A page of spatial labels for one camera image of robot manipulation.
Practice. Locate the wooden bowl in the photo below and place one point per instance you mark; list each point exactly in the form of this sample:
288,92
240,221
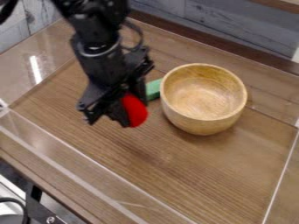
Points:
203,98

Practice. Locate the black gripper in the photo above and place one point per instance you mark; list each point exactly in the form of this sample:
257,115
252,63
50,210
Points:
116,73

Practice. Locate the red plush strawberry toy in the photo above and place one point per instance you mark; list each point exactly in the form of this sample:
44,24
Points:
135,110

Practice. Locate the green foam block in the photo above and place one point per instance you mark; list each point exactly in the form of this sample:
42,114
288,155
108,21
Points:
152,89

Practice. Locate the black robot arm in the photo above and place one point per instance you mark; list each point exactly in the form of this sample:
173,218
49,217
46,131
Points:
96,20

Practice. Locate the black metal table bracket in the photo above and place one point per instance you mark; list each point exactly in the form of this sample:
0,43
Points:
38,214

